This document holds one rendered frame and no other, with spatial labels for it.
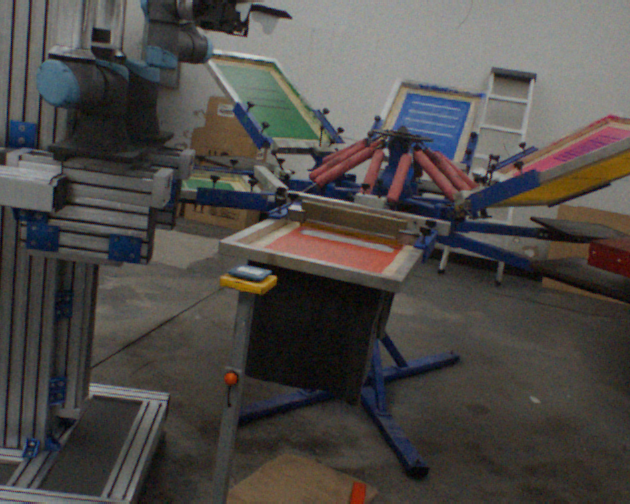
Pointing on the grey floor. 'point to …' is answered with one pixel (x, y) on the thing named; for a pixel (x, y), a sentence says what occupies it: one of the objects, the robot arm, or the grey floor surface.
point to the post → (237, 374)
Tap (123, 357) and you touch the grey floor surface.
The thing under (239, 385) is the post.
